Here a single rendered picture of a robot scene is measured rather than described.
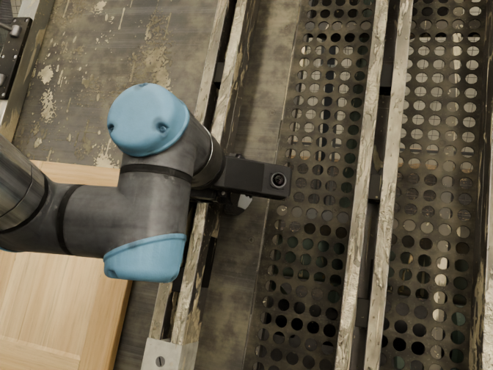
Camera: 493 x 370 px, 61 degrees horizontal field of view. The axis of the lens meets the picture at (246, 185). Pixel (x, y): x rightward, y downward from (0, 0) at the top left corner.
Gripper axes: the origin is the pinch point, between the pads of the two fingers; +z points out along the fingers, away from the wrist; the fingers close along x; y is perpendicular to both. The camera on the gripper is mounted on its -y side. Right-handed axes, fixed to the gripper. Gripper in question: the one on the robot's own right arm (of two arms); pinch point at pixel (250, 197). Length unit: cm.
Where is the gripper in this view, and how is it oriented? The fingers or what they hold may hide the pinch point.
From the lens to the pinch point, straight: 72.3
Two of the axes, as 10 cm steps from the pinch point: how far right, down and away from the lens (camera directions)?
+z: 2.6, 2.5, 9.3
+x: -1.7, 9.6, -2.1
